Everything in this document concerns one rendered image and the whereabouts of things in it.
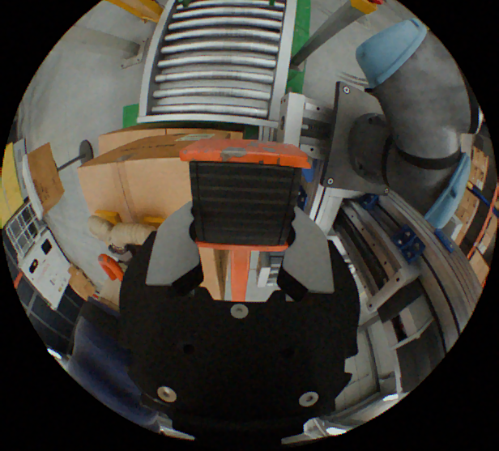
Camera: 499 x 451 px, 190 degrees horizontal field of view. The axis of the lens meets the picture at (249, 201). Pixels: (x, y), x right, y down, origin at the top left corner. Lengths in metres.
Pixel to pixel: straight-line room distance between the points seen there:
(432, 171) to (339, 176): 0.22
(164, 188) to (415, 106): 0.37
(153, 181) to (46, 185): 1.71
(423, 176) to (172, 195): 0.38
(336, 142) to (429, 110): 0.22
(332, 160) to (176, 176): 0.29
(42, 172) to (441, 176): 2.16
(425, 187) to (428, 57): 0.14
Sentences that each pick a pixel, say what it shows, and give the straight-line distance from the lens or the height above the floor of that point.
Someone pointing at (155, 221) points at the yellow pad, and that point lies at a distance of 0.35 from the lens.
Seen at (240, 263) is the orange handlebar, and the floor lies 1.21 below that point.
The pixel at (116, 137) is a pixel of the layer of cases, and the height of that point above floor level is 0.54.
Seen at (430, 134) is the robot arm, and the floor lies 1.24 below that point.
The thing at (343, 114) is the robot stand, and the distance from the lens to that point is 0.33.
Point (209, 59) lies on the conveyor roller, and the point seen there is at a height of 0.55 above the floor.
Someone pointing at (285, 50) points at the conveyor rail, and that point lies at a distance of 0.82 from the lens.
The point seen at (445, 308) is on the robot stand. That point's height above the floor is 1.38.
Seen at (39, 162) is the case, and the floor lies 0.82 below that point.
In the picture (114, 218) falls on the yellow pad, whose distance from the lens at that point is 0.43.
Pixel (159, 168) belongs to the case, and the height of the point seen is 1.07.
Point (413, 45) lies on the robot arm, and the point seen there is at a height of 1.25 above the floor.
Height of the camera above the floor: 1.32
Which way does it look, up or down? 60 degrees down
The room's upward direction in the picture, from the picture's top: 180 degrees counter-clockwise
